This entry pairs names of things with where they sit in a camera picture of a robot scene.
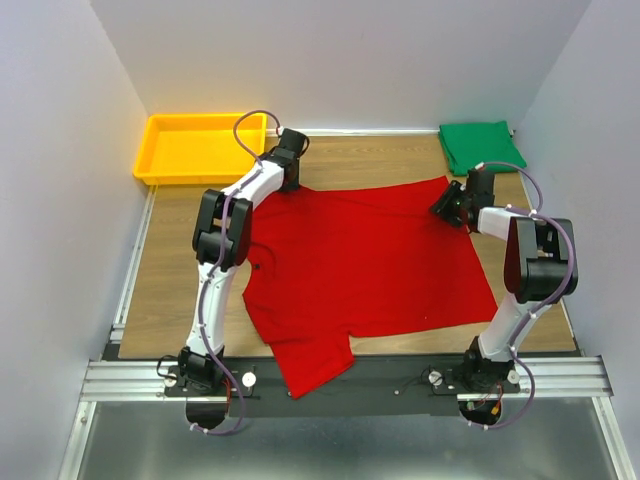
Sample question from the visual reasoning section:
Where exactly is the folded green t shirt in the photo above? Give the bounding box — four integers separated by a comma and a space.
438, 121, 527, 176

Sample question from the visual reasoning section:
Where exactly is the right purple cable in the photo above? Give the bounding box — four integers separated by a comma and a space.
467, 161, 579, 431

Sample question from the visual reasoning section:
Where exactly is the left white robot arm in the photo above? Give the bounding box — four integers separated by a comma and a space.
177, 128, 310, 395

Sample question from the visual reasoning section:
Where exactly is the red t shirt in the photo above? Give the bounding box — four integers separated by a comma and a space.
243, 177, 497, 398

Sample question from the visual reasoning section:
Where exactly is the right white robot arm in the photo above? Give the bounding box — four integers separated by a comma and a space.
429, 162, 578, 394

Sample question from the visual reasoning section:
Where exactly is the yellow plastic tray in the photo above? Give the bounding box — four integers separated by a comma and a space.
133, 113, 267, 186

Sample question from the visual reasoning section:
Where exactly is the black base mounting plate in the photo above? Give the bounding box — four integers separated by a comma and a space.
156, 353, 520, 428

